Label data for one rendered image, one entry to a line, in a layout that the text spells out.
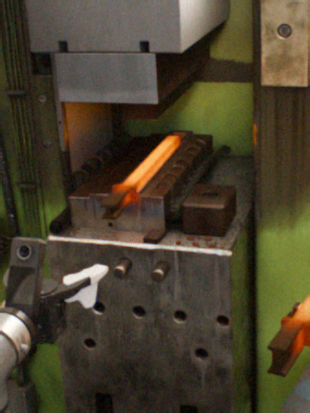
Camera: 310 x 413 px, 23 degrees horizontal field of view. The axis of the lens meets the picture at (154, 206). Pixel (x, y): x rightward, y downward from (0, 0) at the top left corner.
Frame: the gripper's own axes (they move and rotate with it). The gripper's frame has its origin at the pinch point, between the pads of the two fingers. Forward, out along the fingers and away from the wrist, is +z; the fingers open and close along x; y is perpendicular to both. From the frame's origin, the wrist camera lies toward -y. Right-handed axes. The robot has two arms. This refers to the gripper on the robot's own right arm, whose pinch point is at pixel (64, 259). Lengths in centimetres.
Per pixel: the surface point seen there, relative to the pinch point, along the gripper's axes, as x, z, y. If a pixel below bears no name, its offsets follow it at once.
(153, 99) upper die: 6.9, 30.6, -18.9
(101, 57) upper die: -2.9, 30.6, -26.6
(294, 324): 37.9, -5.5, 4.5
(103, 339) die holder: -5.0, 24.8, 30.8
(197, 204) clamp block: 14.4, 31.2, 1.8
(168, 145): 1, 58, -1
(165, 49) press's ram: 9.7, 30.6, -28.1
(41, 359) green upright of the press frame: -31, 45, 52
